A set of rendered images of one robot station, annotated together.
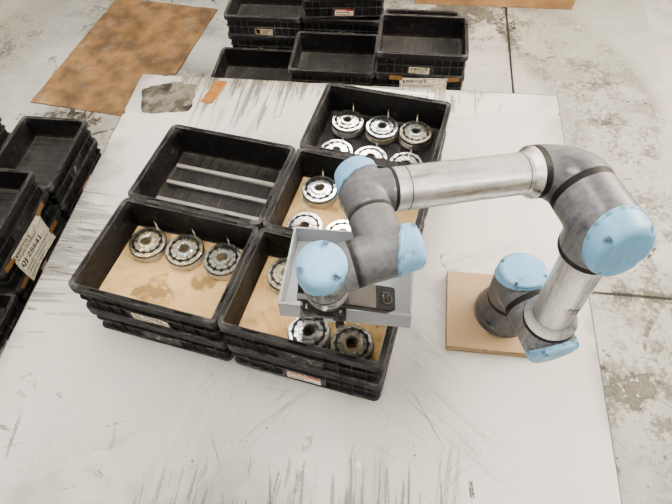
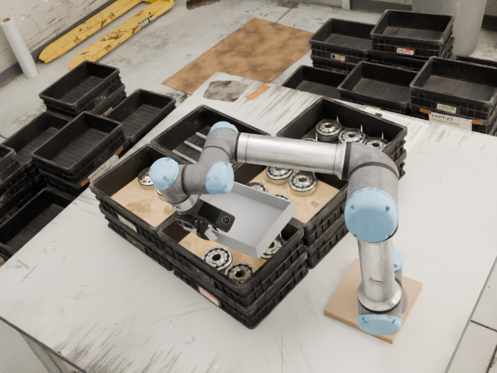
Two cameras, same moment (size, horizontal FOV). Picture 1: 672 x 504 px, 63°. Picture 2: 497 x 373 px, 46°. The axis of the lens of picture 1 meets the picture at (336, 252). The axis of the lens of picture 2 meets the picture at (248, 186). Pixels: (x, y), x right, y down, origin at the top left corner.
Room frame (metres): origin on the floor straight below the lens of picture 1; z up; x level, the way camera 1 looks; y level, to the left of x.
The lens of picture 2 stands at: (-0.39, -0.72, 2.29)
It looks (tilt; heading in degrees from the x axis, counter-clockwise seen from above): 42 degrees down; 32
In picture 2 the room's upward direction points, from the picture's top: 12 degrees counter-clockwise
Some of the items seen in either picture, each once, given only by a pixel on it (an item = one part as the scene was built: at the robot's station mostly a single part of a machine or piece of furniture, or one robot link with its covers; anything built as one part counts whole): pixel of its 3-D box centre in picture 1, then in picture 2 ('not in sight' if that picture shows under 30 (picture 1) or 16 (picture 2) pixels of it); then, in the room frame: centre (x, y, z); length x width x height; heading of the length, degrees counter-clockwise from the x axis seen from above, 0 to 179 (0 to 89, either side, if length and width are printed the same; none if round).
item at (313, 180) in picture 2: not in sight; (302, 180); (1.02, -0.07, 0.86); 0.10 x 0.10 x 0.01
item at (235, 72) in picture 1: (258, 86); (319, 99); (2.30, 0.35, 0.26); 0.40 x 0.30 x 0.23; 80
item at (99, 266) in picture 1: (172, 268); (155, 195); (0.80, 0.43, 0.87); 0.40 x 0.30 x 0.11; 71
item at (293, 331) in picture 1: (308, 331); (216, 258); (0.60, 0.08, 0.86); 0.10 x 0.10 x 0.01
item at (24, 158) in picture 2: not in sight; (46, 159); (1.36, 1.68, 0.31); 0.40 x 0.30 x 0.34; 170
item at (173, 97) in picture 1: (166, 96); (223, 89); (1.70, 0.61, 0.71); 0.22 x 0.19 x 0.01; 80
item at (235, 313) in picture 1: (317, 304); (231, 243); (0.67, 0.05, 0.87); 0.40 x 0.30 x 0.11; 71
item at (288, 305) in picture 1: (349, 275); (237, 215); (0.63, -0.03, 1.07); 0.27 x 0.20 x 0.05; 80
